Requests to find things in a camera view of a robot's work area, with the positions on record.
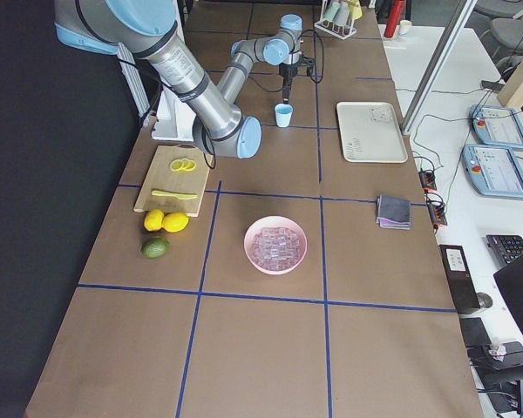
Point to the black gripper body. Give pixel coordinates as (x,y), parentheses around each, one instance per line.
(288,72)

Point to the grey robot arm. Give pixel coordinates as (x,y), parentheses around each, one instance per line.
(282,49)
(149,30)

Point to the light blue paper cup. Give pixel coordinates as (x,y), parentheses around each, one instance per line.
(283,114)

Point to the grey-green cup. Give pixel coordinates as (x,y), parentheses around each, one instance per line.
(342,14)

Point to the green cup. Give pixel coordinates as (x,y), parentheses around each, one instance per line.
(330,11)

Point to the yellow cup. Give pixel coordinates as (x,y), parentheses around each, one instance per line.
(355,9)

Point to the clear ice cubes pile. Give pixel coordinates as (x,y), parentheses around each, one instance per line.
(276,248)

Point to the cream bear serving tray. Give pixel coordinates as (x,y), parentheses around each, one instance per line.
(370,133)

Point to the red bottle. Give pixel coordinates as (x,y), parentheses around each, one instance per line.
(397,8)

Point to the lemon slices stack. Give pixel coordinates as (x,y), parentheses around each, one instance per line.
(183,165)

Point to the wooden cutting board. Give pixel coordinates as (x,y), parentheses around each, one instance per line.
(159,176)

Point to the pink bowl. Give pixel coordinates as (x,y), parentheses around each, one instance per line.
(273,221)

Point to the grey folded cloth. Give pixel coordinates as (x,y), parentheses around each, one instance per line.
(393,213)

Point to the yellow plastic knife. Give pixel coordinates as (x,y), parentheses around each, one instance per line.
(174,195)

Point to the yellow lemon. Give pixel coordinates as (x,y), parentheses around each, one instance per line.
(175,222)
(153,220)

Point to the green avocado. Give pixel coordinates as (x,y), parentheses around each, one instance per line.
(155,247)

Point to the blue teach pendant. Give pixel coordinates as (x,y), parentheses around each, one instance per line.
(497,125)
(494,171)

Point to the black box with label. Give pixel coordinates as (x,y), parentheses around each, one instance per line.
(459,279)

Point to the black keyboard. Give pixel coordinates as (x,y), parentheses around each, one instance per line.
(505,248)

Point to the white wire cup rack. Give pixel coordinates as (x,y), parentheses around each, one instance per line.
(343,33)

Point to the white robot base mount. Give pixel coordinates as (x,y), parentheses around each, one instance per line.
(174,119)

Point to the aluminium frame post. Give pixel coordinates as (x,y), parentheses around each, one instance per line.
(449,37)

